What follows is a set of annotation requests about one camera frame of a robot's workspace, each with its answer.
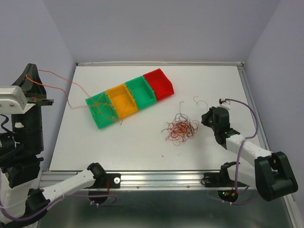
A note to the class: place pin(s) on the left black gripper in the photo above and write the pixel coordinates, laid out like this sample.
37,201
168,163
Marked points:
39,91

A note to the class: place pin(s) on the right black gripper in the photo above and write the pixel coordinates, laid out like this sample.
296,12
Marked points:
204,116

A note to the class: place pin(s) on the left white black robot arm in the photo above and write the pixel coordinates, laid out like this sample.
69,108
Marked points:
20,204

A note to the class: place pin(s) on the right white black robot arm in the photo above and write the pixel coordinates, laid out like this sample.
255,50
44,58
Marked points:
270,173

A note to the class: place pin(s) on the red bin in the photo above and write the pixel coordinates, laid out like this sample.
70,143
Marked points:
159,83

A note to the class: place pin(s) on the leftmost green bin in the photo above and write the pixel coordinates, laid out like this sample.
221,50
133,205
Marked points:
102,110

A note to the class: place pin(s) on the green bin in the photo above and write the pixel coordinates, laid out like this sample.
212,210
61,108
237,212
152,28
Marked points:
141,91
102,110

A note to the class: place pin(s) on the yellow bin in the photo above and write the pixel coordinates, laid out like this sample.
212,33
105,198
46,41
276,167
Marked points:
122,101

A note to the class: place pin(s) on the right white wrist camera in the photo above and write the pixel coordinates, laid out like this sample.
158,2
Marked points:
224,103

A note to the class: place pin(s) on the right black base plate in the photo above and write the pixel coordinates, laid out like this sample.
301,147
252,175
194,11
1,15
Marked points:
216,180

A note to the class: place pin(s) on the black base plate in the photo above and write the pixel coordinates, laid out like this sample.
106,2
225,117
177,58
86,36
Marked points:
216,180
109,180

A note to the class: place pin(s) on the aluminium front rail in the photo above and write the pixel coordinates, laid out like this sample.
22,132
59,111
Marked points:
150,180

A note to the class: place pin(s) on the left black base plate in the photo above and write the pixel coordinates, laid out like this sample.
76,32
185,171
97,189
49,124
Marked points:
109,180

